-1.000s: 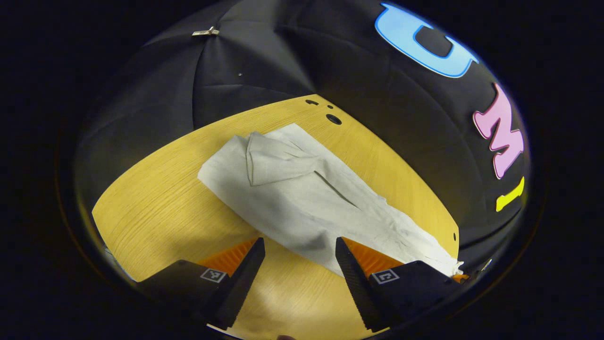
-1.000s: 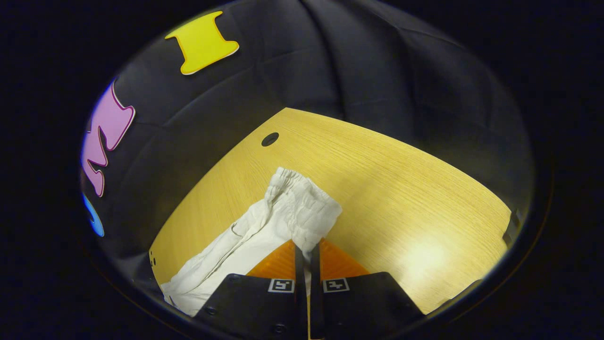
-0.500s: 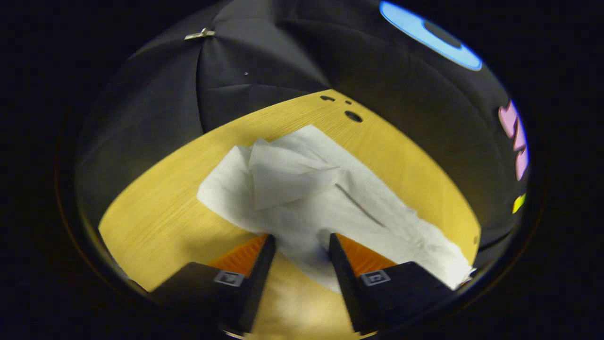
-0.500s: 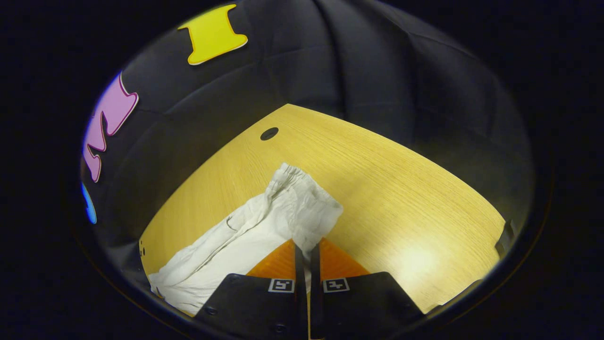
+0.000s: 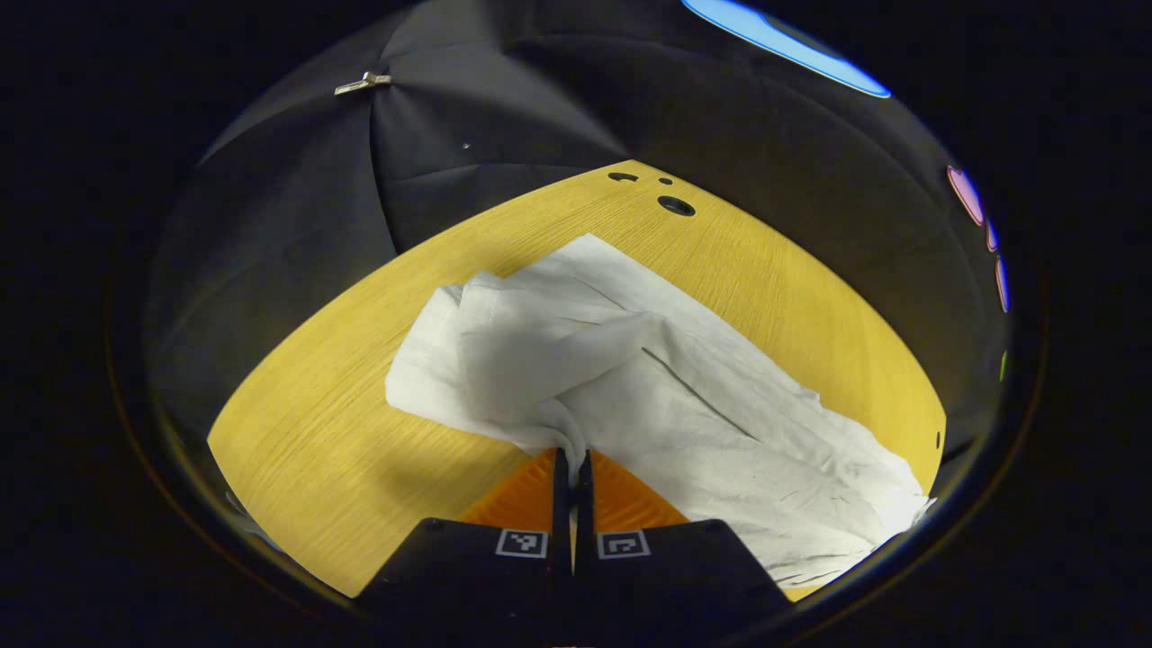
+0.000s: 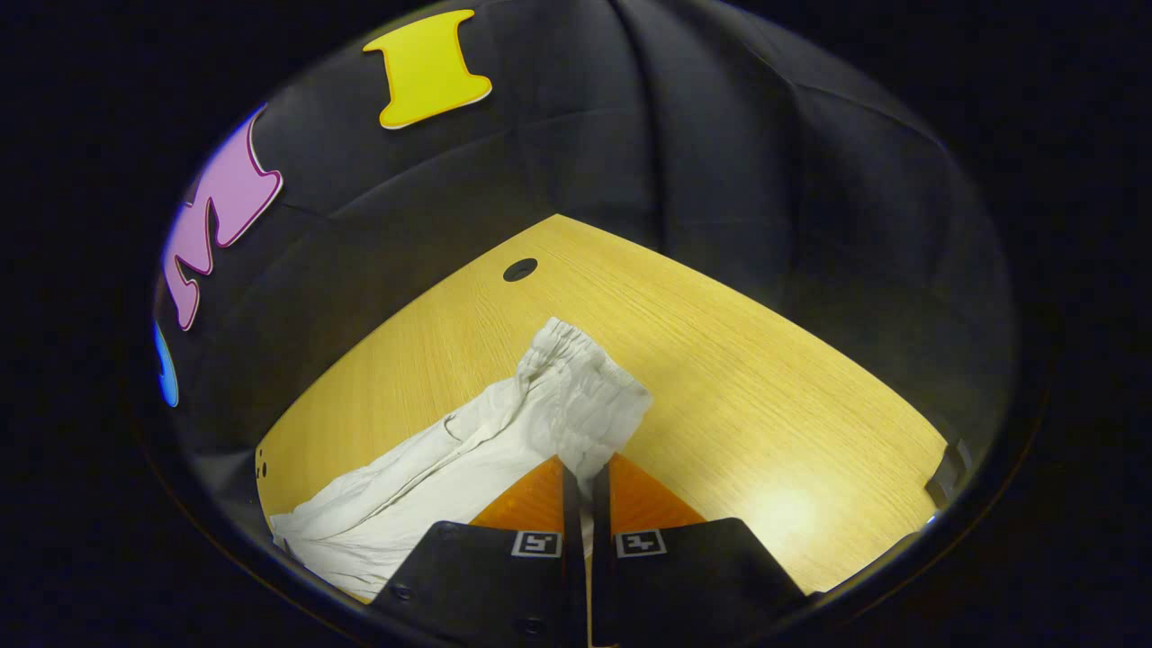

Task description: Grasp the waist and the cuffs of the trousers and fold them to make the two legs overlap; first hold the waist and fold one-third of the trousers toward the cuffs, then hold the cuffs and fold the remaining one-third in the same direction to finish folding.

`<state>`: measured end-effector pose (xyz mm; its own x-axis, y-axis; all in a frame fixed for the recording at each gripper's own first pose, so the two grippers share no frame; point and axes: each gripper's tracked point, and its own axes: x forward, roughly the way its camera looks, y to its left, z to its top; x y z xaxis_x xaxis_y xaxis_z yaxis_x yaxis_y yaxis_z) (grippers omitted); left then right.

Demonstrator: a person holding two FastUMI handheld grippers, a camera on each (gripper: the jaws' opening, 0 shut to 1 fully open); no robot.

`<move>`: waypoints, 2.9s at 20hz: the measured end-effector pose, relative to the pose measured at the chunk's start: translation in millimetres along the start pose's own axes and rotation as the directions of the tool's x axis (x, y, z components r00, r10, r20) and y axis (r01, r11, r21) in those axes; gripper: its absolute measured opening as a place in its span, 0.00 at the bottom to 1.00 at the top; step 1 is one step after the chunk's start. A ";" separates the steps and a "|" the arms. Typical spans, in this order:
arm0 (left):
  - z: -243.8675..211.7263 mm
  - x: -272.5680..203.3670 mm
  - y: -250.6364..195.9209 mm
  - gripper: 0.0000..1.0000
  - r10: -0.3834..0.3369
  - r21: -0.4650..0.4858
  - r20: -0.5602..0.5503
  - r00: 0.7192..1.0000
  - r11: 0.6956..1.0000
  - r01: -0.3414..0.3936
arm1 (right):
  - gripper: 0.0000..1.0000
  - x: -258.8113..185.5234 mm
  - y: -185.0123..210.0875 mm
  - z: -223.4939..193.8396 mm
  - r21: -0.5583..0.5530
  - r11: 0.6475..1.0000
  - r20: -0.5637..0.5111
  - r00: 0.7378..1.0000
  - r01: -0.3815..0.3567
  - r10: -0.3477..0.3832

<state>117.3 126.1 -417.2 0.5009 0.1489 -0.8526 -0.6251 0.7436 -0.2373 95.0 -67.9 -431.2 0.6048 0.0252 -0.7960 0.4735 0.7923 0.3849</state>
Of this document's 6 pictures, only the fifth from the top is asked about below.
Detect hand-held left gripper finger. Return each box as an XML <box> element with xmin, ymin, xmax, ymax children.
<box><xmin>358</xmin><ymin>447</ymin><xmax>575</xmax><ymax>635</ymax></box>
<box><xmin>575</xmin><ymin>448</ymin><xmax>795</xmax><ymax>635</ymax></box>

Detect white jeans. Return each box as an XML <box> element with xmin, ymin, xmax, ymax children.
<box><xmin>385</xmin><ymin>233</ymin><xmax>937</xmax><ymax>590</ymax></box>

